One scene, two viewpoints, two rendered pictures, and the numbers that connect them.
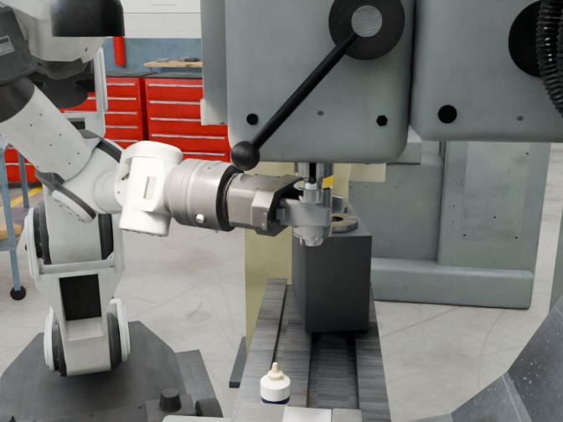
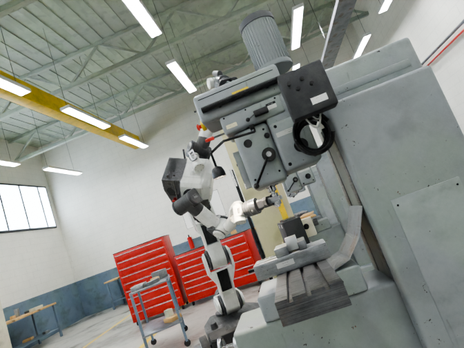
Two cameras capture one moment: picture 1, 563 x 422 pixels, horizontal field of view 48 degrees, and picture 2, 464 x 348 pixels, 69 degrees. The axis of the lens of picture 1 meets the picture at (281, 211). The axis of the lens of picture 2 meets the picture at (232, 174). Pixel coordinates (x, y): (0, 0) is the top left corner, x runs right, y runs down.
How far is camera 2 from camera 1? 1.09 m
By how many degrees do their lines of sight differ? 25
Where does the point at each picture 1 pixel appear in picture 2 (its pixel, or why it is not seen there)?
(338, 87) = (268, 168)
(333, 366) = not seen: hidden behind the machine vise
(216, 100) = (246, 182)
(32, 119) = (204, 212)
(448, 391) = not seen: hidden behind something
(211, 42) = (242, 172)
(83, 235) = (220, 255)
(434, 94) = (286, 161)
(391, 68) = (277, 161)
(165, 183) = (242, 208)
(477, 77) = (292, 155)
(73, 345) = (226, 298)
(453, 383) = not seen: hidden behind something
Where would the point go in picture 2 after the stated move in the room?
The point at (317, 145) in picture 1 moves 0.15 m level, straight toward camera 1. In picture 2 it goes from (269, 179) to (268, 177)
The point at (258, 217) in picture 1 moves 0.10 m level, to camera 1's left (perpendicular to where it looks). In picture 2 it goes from (264, 202) to (246, 209)
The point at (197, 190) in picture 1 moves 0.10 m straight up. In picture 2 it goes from (249, 204) to (243, 187)
